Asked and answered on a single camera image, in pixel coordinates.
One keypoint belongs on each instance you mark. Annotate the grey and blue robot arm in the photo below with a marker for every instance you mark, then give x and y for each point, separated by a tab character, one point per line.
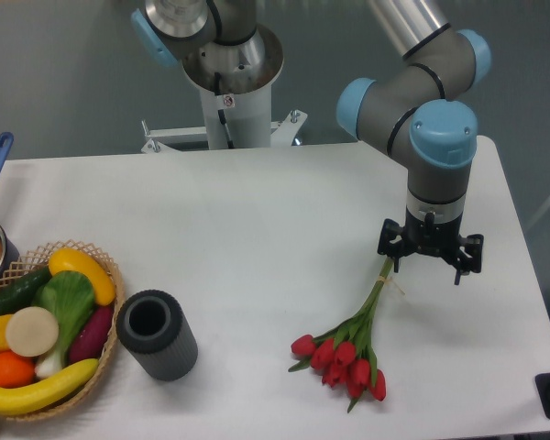
416	119

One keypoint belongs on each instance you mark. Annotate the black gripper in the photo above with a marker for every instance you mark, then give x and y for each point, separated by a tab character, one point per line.
464	253

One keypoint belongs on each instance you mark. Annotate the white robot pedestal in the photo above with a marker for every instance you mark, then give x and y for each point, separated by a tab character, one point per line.
234	85

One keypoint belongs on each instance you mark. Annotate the dark grey ribbed vase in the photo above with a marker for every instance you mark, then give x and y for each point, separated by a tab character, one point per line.
152	327

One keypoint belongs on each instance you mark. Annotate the purple sweet potato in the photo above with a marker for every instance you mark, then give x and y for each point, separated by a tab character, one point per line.
89	343

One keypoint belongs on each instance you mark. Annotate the red tulip bouquet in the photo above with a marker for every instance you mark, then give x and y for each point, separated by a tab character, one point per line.
344	355

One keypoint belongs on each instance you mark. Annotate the orange fruit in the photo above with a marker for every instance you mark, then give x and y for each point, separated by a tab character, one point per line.
16	371

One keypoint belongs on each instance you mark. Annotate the yellow banana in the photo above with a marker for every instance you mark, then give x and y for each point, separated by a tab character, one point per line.
40	395

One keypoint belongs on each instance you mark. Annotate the green bok choy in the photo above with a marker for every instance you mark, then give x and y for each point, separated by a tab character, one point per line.
69	297

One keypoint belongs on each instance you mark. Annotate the green cucumber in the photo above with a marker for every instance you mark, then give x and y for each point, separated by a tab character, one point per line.
21	292

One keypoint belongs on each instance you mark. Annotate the beige round slice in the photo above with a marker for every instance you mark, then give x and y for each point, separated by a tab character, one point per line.
31	332

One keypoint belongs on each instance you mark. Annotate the woven wicker basket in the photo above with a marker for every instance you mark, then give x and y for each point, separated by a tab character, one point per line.
39	258

